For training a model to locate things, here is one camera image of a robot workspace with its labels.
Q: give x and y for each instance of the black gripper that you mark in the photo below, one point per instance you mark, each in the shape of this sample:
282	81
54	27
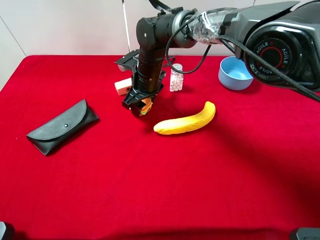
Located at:
140	103

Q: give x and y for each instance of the toy sandwich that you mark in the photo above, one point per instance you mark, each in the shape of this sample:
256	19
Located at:
147	106

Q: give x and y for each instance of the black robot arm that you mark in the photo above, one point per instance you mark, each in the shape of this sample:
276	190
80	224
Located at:
279	44

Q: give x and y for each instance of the dark object bottom right corner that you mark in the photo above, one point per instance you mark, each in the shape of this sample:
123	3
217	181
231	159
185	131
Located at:
305	233

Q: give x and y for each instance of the yellow toy banana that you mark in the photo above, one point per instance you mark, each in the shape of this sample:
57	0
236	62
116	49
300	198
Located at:
188	123

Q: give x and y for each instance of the glass bottle of white pills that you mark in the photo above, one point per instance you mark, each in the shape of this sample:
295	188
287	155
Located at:
176	81

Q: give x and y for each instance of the blue bowl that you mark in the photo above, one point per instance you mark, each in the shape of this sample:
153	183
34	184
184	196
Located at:
233	74

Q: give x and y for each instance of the black leather glasses case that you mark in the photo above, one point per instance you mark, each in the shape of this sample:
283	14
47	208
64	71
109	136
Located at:
61	128

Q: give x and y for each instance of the red velvet tablecloth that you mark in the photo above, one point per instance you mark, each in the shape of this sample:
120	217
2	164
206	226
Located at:
252	173

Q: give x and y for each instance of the small white toy camera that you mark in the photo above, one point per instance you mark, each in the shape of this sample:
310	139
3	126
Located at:
123	87

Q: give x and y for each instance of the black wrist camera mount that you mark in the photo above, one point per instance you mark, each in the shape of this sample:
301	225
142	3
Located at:
128	61

